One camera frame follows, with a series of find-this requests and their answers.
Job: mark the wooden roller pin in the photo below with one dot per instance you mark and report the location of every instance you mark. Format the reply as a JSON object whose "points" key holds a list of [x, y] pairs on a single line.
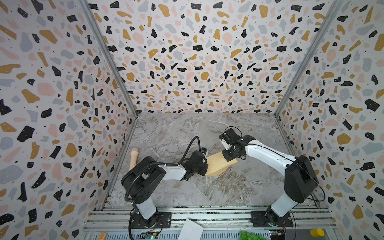
{"points": [[133, 159]]}

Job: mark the right circuit board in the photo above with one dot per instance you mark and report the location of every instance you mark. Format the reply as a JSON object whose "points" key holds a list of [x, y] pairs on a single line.
{"points": [[277, 235]]}

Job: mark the right aluminium corner post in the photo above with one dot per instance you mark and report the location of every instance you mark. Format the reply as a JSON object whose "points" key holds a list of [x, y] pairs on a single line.
{"points": [[331, 14]]}

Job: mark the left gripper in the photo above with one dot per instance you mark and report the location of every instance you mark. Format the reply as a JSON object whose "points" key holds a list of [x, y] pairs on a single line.
{"points": [[203, 165]]}

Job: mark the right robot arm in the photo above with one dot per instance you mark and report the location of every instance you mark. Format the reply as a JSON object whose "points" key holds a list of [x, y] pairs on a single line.
{"points": [[300, 178]]}

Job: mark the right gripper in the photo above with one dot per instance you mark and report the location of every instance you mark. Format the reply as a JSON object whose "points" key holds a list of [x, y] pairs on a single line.
{"points": [[229, 154]]}

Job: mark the aluminium corner post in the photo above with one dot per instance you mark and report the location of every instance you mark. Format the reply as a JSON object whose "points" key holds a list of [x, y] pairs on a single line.
{"points": [[99, 21], [331, 14]]}

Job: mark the left aluminium corner post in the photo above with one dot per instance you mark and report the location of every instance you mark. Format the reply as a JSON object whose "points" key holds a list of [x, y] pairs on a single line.
{"points": [[99, 21]]}

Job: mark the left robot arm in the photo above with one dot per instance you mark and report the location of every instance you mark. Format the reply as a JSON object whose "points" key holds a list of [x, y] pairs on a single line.
{"points": [[143, 179]]}

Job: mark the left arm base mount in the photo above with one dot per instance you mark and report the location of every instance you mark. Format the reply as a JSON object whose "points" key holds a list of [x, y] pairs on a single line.
{"points": [[158, 220]]}

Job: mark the white paper sheet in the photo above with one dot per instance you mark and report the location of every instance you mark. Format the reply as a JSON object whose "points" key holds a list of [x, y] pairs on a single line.
{"points": [[191, 231]]}

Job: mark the small circuit board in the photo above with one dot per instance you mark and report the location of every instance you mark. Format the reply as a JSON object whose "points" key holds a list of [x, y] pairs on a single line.
{"points": [[148, 235]]}

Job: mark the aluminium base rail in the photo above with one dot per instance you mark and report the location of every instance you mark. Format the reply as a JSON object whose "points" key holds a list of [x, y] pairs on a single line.
{"points": [[219, 223]]}

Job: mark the green plastic object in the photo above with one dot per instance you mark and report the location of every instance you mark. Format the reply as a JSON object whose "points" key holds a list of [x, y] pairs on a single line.
{"points": [[250, 236]]}

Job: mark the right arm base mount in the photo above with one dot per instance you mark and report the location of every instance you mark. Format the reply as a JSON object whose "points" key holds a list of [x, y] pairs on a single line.
{"points": [[268, 219]]}

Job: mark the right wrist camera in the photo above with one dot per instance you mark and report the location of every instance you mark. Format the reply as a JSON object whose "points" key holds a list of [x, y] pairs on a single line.
{"points": [[226, 140]]}

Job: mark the yellow round object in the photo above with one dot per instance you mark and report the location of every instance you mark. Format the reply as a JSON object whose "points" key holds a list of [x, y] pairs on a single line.
{"points": [[317, 233]]}

